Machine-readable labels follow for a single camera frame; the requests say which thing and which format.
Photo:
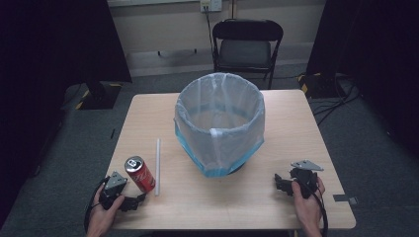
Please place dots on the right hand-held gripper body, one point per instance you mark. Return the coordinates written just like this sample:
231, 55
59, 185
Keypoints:
305, 179

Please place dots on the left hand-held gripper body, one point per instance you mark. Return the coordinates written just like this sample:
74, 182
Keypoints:
114, 185

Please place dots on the red soda can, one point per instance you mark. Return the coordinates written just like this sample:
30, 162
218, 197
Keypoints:
142, 178

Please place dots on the white plastic straw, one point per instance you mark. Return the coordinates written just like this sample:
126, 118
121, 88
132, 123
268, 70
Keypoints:
157, 164

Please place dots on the blue trash bin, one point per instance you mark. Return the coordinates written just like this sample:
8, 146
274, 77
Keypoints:
211, 172

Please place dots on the bin with blue bag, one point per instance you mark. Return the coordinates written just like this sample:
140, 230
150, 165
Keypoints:
218, 142

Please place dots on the person's left hand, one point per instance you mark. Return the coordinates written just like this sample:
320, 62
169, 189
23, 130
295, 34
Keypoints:
102, 212

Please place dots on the person's right hand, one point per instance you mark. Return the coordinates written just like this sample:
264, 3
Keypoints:
308, 207

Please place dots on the grey tape strip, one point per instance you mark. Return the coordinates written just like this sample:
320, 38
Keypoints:
344, 198

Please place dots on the small black floor object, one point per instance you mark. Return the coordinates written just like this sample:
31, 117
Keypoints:
112, 133

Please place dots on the black stand base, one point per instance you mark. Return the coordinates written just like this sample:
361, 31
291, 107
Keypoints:
100, 95
321, 86

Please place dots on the black folding chair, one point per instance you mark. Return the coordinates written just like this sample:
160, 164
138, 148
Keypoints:
245, 52

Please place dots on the black curtain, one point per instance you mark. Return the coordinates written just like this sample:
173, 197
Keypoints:
378, 65
49, 65

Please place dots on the white wall outlet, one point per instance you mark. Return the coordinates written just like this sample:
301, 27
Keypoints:
210, 5

